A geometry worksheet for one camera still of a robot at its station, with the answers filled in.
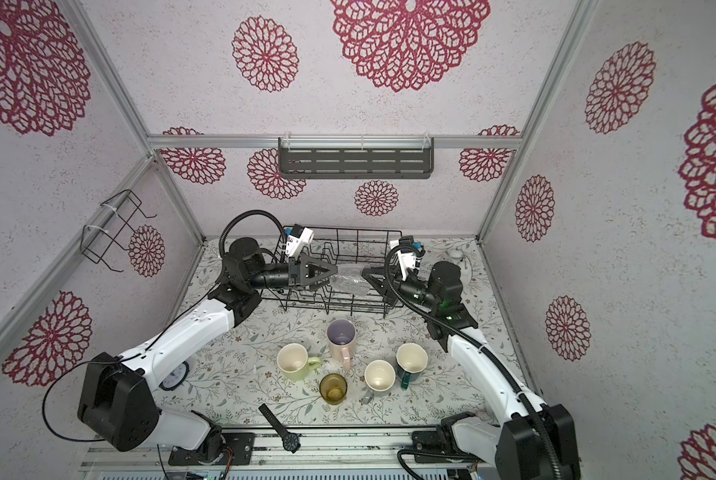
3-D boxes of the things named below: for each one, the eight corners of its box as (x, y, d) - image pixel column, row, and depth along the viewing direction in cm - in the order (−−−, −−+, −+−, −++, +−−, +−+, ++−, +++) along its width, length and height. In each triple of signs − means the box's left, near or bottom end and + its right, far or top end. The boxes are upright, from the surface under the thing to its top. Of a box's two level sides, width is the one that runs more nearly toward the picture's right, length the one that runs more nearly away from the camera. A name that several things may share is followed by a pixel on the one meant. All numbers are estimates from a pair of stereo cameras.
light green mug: (277, 372, 88) (269, 359, 80) (294, 351, 92) (288, 337, 84) (303, 392, 85) (298, 380, 77) (320, 370, 89) (316, 356, 81)
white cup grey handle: (363, 403, 83) (364, 392, 75) (363, 373, 88) (363, 359, 80) (393, 403, 83) (397, 392, 75) (391, 372, 88) (394, 359, 80)
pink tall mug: (324, 369, 88) (320, 355, 80) (332, 333, 96) (330, 316, 88) (350, 373, 87) (349, 359, 79) (356, 336, 95) (356, 320, 87)
